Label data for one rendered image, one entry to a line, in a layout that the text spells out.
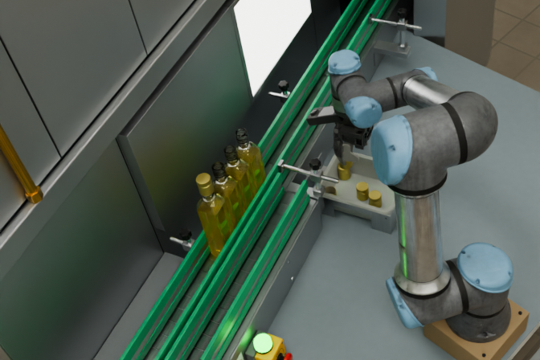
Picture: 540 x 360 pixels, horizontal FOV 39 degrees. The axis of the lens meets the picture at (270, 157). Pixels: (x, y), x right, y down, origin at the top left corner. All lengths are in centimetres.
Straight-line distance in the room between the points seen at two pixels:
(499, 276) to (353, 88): 52
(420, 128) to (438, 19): 127
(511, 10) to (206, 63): 240
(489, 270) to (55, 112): 94
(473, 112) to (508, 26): 255
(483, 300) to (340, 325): 42
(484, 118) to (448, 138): 8
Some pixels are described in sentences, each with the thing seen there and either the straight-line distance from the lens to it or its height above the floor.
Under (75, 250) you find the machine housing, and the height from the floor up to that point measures 118.
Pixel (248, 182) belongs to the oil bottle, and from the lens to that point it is 189.
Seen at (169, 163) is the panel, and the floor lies 114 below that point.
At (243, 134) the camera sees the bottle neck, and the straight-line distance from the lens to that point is 184.
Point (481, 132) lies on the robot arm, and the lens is 139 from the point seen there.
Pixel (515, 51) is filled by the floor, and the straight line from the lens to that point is 378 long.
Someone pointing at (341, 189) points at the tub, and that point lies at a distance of 218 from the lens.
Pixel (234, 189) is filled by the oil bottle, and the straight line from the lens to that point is 183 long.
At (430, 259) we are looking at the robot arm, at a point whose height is 115.
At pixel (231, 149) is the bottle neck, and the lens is 183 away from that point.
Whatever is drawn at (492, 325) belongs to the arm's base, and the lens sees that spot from 181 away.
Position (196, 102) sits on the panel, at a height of 119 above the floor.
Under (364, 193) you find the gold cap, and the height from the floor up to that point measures 80.
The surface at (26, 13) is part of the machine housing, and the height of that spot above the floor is 170.
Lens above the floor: 244
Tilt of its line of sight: 47 degrees down
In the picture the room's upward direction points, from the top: 12 degrees counter-clockwise
